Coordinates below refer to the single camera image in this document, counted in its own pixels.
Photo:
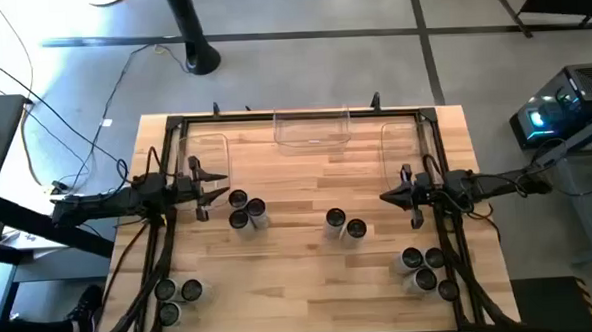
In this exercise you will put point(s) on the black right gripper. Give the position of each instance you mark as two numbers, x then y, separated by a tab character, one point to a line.
427	190

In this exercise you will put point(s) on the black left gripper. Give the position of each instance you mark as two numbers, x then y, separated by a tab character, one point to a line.
184	190

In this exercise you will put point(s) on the white can blue print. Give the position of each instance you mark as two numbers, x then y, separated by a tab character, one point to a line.
434	258
166	289
238	198
256	207

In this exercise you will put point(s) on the clear plastic bin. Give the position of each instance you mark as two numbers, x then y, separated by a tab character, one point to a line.
400	146
210	155
312	132

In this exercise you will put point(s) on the white can orange print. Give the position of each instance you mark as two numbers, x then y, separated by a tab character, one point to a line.
448	290
411	257
239	219
425	279

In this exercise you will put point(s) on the white can peach print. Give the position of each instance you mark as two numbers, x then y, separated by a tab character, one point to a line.
169	314
356	228
335	217
192	289

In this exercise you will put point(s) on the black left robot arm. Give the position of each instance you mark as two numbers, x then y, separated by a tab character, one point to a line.
102	202

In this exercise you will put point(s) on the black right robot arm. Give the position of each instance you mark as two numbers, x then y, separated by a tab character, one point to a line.
497	184

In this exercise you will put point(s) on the small white floor tag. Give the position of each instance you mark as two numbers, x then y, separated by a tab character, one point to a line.
107	122

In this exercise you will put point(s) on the black floor stand pole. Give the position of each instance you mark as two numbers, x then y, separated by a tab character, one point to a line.
198	57

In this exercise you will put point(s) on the black desk leg beam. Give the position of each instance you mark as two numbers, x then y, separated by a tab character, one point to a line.
79	240

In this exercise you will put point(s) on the person's foot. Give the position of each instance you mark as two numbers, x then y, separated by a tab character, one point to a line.
87	305

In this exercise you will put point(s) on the black mat with hazard stripes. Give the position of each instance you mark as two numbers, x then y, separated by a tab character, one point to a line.
547	307

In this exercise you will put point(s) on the white paper sheet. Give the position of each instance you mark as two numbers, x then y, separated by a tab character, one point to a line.
24	240

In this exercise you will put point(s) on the black computer tower with lights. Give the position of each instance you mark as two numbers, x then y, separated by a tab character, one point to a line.
583	88

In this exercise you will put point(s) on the small black frame clamp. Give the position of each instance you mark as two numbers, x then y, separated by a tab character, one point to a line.
216	109
375	101

